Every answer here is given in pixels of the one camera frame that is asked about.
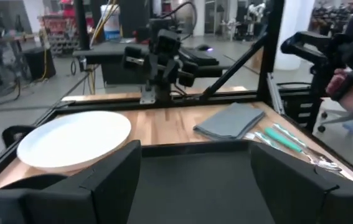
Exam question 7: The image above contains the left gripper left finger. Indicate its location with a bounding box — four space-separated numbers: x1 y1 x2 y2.
0 139 142 224

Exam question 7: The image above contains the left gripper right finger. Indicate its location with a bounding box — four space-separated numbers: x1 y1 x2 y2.
250 142 353 224

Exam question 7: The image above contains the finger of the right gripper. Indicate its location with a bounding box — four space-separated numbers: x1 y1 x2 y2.
162 58 181 85
146 54 162 83

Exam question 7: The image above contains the spoon with plain teal handle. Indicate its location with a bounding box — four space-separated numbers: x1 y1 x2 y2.
263 126 329 167

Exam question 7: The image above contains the knife with striped teal handle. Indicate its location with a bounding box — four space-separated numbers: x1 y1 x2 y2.
272 123 343 172

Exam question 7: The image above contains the white round plate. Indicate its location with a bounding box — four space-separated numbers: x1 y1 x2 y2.
16 110 133 174

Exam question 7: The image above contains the fork with striped teal handle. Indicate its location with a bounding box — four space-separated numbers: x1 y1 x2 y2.
245 130 289 155

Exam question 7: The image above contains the grey napkin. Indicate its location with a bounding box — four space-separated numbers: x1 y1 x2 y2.
193 101 266 141

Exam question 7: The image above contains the grey desk platform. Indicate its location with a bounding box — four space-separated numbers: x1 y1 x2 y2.
72 41 152 86

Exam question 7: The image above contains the backlit keyboard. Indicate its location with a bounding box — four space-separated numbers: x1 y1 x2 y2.
179 48 221 67

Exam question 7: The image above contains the white bucket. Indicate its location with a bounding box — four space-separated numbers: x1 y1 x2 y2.
100 3 122 41

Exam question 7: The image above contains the black round pole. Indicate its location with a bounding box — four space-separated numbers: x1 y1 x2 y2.
73 0 91 52

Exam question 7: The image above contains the red storage rack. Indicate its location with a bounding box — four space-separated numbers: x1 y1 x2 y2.
39 0 81 55

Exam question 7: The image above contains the office chair with white base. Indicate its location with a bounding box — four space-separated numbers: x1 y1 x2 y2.
316 107 353 151

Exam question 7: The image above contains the black box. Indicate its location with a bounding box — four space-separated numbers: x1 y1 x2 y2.
23 46 57 82

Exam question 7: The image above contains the white pillar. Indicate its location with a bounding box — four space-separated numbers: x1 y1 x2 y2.
274 0 316 71

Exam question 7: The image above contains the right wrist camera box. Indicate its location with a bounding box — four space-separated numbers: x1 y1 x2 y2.
156 29 182 58

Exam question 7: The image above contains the yellow cable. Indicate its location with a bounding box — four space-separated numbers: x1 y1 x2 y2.
85 0 118 95

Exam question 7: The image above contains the black aluminium rig frame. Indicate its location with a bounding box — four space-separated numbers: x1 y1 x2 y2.
0 0 353 191

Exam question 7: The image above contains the black frame foot bracket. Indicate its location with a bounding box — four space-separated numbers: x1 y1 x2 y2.
1 124 37 149

